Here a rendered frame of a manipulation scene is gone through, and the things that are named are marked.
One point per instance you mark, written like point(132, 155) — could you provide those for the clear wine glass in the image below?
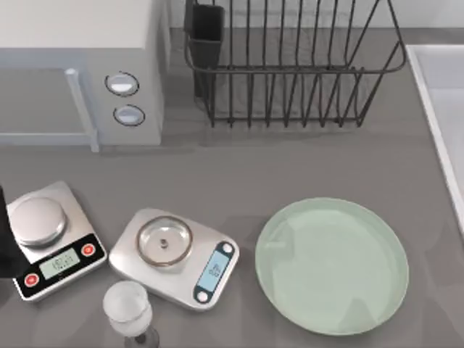
point(127, 308)

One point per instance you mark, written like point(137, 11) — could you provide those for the black cutlery holder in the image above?
point(204, 43)

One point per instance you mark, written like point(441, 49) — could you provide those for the pale microwave oven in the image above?
point(43, 25)

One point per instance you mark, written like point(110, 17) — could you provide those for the silver scale with blue display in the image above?
point(174, 259)

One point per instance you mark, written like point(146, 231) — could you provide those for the pale green plate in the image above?
point(331, 266)

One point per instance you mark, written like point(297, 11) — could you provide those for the silver scale with red buttons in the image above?
point(54, 243)

